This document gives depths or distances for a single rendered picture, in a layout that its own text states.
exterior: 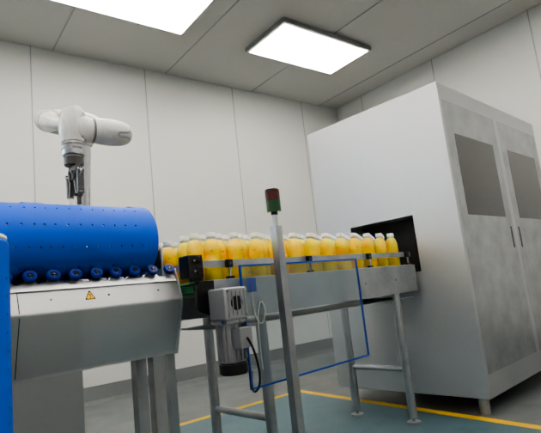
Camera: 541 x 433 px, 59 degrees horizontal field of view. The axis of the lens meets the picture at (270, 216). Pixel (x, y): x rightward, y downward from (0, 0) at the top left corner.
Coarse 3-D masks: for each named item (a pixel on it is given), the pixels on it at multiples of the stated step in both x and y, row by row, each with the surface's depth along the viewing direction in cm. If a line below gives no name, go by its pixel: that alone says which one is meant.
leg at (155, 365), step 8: (152, 360) 182; (160, 360) 184; (152, 368) 182; (160, 368) 183; (152, 376) 182; (160, 376) 183; (152, 384) 182; (160, 384) 182; (152, 392) 181; (160, 392) 181; (152, 400) 181; (160, 400) 181; (152, 408) 181; (160, 408) 180; (152, 416) 181; (160, 416) 180; (152, 424) 181; (160, 424) 179; (152, 432) 181; (160, 432) 178; (168, 432) 181
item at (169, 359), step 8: (168, 360) 226; (168, 368) 225; (168, 376) 225; (168, 384) 225; (176, 384) 226; (168, 392) 224; (176, 392) 226; (168, 400) 224; (176, 400) 225; (168, 408) 224; (176, 408) 224; (168, 416) 224; (176, 416) 223; (168, 424) 224; (176, 424) 223; (176, 432) 222
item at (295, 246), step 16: (240, 240) 216; (256, 240) 217; (288, 240) 247; (304, 240) 256; (320, 240) 265; (336, 240) 262; (352, 240) 269; (368, 240) 277; (384, 240) 287; (256, 256) 215; (272, 256) 224; (288, 256) 235
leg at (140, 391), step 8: (136, 360) 192; (144, 360) 194; (136, 368) 191; (144, 368) 194; (136, 376) 191; (144, 376) 193; (136, 384) 191; (144, 384) 192; (136, 392) 191; (144, 392) 192; (136, 400) 191; (144, 400) 191; (136, 408) 190; (144, 408) 190; (136, 416) 190; (144, 416) 190; (136, 424) 190; (144, 424) 189; (136, 432) 190; (144, 432) 189
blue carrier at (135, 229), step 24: (0, 216) 152; (24, 216) 157; (48, 216) 163; (72, 216) 168; (96, 216) 174; (120, 216) 181; (144, 216) 188; (24, 240) 154; (48, 240) 159; (72, 240) 165; (96, 240) 171; (120, 240) 177; (144, 240) 184; (24, 264) 156; (48, 264) 161; (72, 264) 167; (96, 264) 173; (120, 264) 180; (144, 264) 187
